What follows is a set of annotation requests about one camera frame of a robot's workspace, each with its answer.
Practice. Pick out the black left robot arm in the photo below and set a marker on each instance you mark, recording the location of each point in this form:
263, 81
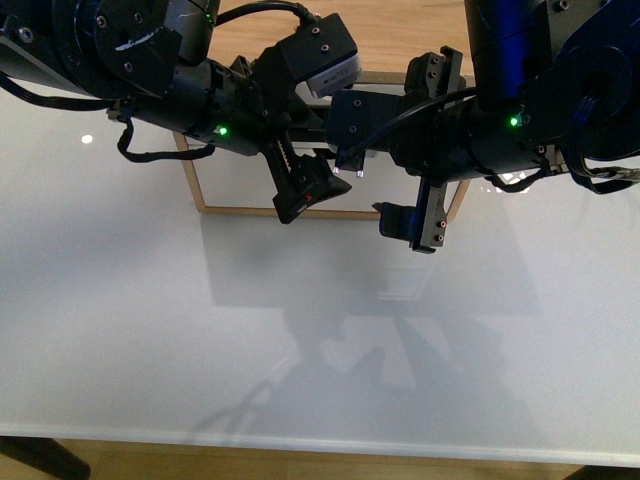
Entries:
148, 60

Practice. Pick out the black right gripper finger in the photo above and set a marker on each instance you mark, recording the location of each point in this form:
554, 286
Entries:
422, 226
435, 74

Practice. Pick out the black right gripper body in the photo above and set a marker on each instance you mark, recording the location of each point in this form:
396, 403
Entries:
436, 143

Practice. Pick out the black blue right robot arm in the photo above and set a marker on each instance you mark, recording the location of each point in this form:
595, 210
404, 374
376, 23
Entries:
556, 91

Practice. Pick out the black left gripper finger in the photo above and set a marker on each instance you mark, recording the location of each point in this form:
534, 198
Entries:
301, 181
242, 65

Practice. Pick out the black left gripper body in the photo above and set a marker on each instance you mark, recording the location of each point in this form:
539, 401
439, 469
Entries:
234, 112

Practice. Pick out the dark table leg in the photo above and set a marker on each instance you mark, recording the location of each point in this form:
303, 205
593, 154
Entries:
46, 455

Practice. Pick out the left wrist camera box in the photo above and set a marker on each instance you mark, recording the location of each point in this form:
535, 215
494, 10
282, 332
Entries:
323, 55

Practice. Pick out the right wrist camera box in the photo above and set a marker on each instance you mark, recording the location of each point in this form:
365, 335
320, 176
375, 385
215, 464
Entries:
354, 116

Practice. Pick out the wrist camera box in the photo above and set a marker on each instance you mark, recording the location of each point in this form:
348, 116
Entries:
323, 55
354, 116

